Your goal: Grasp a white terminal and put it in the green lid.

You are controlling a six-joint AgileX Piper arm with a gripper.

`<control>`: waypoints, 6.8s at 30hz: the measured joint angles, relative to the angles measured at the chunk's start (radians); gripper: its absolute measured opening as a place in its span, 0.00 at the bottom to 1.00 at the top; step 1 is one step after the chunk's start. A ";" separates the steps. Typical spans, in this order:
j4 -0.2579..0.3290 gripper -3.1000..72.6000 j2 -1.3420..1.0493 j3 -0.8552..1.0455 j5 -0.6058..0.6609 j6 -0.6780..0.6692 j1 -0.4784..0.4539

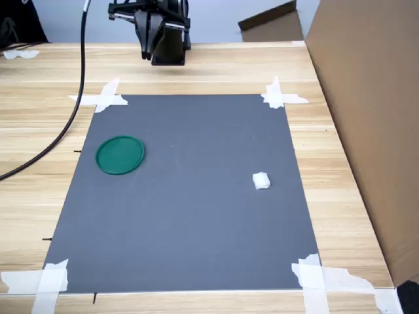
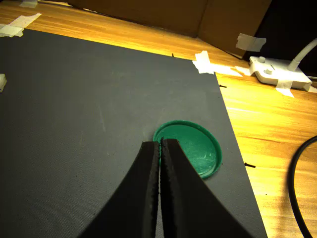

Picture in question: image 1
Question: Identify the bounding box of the small white plastic terminal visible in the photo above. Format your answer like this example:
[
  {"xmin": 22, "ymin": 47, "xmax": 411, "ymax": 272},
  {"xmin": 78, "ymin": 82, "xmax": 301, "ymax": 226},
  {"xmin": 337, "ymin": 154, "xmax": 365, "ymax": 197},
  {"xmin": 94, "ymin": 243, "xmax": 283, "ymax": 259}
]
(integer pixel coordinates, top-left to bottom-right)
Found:
[{"xmin": 252, "ymin": 171, "xmax": 272, "ymax": 191}]

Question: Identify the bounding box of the round green lid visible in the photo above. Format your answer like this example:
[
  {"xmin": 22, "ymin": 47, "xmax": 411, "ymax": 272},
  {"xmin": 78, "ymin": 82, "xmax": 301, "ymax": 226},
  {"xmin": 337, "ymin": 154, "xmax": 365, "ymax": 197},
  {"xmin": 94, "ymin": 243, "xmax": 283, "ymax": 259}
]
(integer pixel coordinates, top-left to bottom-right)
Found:
[{"xmin": 95, "ymin": 135, "xmax": 146, "ymax": 176}]

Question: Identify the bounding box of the white tape strip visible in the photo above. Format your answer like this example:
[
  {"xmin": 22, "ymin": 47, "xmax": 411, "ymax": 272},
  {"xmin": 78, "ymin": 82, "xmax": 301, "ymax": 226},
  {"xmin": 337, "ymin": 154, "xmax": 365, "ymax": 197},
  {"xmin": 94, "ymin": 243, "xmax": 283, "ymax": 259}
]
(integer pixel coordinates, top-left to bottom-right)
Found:
[
  {"xmin": 94, "ymin": 77, "xmax": 120, "ymax": 114},
  {"xmin": 291, "ymin": 253, "xmax": 330, "ymax": 314},
  {"xmin": 374, "ymin": 288, "xmax": 405, "ymax": 314},
  {"xmin": 67, "ymin": 94, "xmax": 129, "ymax": 107},
  {"xmin": 31, "ymin": 258, "xmax": 69, "ymax": 314},
  {"xmin": 0, "ymin": 270, "xmax": 69, "ymax": 294},
  {"xmin": 260, "ymin": 93, "xmax": 310, "ymax": 105},
  {"xmin": 296, "ymin": 265, "xmax": 376, "ymax": 292},
  {"xmin": 265, "ymin": 75, "xmax": 285, "ymax": 109}
]

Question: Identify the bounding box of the brown cardboard flap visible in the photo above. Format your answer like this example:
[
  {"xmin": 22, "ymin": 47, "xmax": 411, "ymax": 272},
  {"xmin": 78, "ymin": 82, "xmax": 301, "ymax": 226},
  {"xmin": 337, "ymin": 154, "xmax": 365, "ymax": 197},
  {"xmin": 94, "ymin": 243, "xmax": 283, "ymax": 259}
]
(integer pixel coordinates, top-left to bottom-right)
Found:
[{"xmin": 238, "ymin": 0, "xmax": 305, "ymax": 43}]

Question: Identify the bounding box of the black bag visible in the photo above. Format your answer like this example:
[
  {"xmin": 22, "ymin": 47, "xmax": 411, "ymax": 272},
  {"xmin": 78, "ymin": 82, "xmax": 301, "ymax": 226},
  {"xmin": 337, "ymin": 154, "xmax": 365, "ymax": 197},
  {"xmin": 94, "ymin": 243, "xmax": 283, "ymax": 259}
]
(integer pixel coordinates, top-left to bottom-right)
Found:
[{"xmin": 0, "ymin": 0, "xmax": 50, "ymax": 45}]

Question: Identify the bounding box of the crumpled white tape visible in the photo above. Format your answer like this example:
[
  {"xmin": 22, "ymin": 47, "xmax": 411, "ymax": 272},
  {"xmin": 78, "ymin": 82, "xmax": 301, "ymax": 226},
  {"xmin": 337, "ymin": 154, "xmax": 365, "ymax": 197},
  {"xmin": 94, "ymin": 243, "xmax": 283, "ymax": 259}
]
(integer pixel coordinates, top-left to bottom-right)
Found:
[{"xmin": 2, "ymin": 48, "xmax": 41, "ymax": 60}]

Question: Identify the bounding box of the dark grey mat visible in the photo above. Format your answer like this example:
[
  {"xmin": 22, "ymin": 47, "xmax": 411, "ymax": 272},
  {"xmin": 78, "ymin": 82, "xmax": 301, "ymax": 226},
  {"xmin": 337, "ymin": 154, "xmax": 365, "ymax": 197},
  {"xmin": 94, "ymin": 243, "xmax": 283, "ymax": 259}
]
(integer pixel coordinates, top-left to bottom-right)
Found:
[{"xmin": 42, "ymin": 94, "xmax": 323, "ymax": 294}]

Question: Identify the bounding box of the large brown cardboard box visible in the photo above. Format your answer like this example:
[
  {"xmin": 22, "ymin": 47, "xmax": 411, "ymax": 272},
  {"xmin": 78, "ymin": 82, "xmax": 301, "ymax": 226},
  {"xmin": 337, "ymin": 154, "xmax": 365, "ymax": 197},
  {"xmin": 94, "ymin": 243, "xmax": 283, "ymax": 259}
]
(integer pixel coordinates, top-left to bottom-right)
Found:
[{"xmin": 304, "ymin": 0, "xmax": 419, "ymax": 287}]

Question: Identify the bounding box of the black rounded object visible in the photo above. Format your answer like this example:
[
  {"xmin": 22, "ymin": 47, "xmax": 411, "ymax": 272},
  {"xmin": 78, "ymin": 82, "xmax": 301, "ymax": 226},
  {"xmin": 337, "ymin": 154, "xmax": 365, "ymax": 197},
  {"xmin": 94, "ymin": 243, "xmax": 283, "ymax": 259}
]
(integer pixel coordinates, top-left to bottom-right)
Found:
[{"xmin": 395, "ymin": 279, "xmax": 419, "ymax": 314}]

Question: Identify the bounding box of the black camera cable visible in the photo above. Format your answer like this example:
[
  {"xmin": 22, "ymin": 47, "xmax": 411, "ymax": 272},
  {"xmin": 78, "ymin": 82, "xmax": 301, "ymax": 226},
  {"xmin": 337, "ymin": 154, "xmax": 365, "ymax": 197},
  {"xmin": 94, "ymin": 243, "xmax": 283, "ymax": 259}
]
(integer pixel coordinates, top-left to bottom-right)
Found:
[{"xmin": 0, "ymin": 0, "xmax": 92, "ymax": 181}]

